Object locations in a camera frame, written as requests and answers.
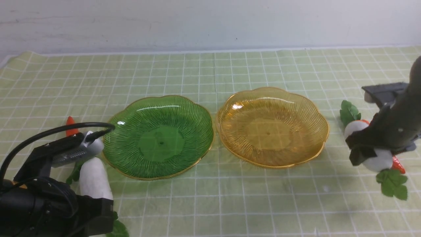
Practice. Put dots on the black gripper, viewer left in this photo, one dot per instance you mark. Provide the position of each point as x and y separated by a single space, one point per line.
43 207

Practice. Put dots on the black gripper, viewer right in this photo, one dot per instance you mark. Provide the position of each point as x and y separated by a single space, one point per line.
395 128

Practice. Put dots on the white toy radish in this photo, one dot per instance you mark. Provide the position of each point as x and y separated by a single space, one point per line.
390 174
93 181

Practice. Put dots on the amber ribbed plastic plate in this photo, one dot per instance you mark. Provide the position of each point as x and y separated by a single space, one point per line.
272 128

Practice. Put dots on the green ribbed plastic plate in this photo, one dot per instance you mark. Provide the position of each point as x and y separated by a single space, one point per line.
158 137

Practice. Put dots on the grey wrist camera, viewer left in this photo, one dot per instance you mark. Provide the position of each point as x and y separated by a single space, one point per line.
66 150

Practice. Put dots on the grey wrist camera, viewer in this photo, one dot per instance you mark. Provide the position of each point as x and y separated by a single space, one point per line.
66 150
382 94

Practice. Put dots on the grey wrist camera, viewer right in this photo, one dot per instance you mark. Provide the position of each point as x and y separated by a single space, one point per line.
382 94

